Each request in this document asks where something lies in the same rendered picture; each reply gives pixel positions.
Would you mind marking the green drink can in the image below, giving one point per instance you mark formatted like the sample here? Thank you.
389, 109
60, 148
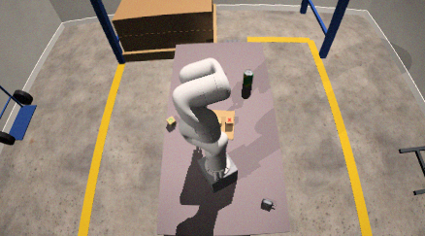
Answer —
248, 78

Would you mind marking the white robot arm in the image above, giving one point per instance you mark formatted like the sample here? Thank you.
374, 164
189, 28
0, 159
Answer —
189, 100

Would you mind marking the tan square mat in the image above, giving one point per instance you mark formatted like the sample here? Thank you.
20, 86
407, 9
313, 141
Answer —
228, 130

